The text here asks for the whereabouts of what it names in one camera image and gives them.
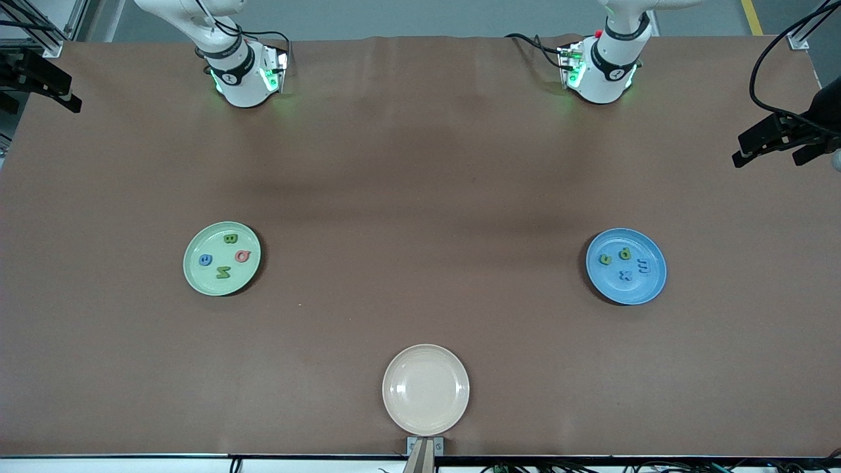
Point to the blue foam letter G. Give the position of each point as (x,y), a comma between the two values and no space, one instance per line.
(203,261)

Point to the green foam letter p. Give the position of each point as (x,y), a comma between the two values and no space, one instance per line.
(625,253)

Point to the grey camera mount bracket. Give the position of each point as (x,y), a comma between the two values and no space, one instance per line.
(425,450)

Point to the brown table mat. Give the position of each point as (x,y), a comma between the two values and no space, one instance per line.
(420,197)

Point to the aluminium frame profile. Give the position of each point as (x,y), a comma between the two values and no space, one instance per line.
(39,29)
(811,23)

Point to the blue plate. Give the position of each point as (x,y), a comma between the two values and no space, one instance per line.
(617,292)

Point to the beige plate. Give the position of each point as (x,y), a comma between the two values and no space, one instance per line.
(426,389)

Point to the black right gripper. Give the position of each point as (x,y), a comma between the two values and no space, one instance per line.
(9,68)

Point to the light green plate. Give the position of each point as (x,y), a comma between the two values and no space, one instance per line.
(210,282)

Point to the pink foam letter Q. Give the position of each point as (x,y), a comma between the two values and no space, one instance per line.
(248,257)

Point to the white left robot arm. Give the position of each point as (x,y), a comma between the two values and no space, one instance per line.
(601,82)

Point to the blue foam letter m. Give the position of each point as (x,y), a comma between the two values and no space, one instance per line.
(643,266)

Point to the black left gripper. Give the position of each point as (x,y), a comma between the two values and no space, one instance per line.
(825,109)

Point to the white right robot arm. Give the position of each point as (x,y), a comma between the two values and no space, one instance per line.
(240,85)

